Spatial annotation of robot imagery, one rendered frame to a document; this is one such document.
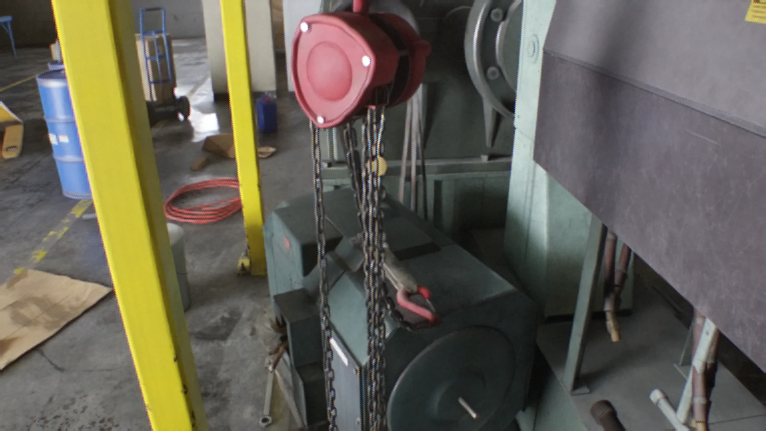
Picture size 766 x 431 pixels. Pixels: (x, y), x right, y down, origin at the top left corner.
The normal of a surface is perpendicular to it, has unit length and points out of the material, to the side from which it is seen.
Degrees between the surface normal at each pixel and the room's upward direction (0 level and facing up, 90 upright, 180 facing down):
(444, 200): 90
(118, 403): 0
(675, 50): 78
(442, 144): 90
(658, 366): 0
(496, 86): 90
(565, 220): 72
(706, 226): 90
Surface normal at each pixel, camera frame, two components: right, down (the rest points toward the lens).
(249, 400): 0.00, -0.91
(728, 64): -0.97, -0.14
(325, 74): -0.58, 0.36
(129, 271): 0.11, 0.41
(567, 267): 0.11, 0.11
